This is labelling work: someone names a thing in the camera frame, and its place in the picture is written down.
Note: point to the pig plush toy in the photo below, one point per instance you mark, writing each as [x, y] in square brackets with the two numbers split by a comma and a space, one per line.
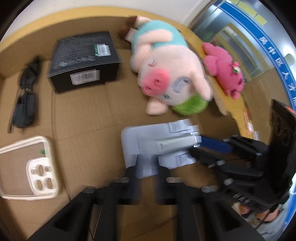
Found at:
[166, 69]

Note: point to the black sunglasses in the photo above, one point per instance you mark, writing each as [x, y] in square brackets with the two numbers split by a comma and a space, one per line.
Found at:
[25, 109]

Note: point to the cream phone case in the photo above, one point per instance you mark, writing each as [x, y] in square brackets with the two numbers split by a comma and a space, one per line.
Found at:
[44, 171]

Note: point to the person's light clothing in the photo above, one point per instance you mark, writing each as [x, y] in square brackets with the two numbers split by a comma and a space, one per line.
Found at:
[275, 227]

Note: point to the white round wall fixture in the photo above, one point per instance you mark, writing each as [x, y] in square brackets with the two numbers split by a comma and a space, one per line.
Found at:
[289, 58]

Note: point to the pink plush toy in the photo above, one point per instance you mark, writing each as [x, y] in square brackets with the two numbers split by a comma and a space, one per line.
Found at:
[222, 64]

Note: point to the person's right hand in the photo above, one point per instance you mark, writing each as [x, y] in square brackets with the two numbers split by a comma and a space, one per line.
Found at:
[245, 209]

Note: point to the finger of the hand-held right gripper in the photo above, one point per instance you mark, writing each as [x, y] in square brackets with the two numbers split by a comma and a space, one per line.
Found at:
[215, 143]
[203, 155]

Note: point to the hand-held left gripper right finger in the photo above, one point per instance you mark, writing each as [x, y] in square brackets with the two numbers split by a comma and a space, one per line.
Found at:
[163, 185]

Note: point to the black product box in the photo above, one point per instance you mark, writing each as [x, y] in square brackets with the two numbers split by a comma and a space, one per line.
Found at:
[81, 53]

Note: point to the blue wall banner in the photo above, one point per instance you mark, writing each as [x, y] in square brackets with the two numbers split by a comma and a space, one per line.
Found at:
[266, 39]

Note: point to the brown cardboard box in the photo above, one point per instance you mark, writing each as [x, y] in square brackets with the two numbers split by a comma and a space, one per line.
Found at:
[92, 111]

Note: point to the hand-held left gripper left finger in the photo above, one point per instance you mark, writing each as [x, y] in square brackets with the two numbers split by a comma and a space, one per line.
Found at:
[131, 185]

